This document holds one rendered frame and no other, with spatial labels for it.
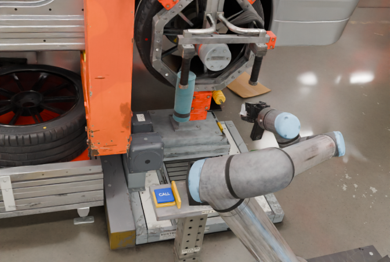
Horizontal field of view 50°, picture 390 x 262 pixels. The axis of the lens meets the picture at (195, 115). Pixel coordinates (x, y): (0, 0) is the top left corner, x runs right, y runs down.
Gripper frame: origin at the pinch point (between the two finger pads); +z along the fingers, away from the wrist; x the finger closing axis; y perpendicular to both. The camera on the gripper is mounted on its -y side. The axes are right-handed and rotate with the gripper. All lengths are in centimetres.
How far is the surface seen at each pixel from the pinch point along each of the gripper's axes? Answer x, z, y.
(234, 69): -12.6, 33.0, 16.8
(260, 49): -9.6, 1.5, 28.1
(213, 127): -13, 63, -21
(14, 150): 96, 35, -14
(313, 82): -139, 135, -10
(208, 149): -7, 57, -33
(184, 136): 7, 59, -23
